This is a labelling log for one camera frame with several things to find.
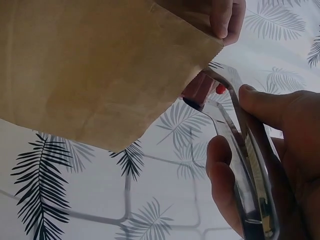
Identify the person's left hand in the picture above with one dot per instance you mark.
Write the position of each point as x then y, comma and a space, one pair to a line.
228, 17

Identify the person's right hand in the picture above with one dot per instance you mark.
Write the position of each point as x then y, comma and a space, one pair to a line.
297, 150

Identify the person's left fingers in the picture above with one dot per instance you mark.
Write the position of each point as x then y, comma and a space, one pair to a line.
228, 20

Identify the brown paper bag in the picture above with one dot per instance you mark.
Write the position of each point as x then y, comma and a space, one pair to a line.
100, 70

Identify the metal tongs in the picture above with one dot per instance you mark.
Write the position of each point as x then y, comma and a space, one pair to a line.
252, 160

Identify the small red round piece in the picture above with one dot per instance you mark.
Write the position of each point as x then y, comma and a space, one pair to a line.
220, 89

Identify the pink food piece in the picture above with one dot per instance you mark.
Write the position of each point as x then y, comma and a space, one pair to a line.
198, 87

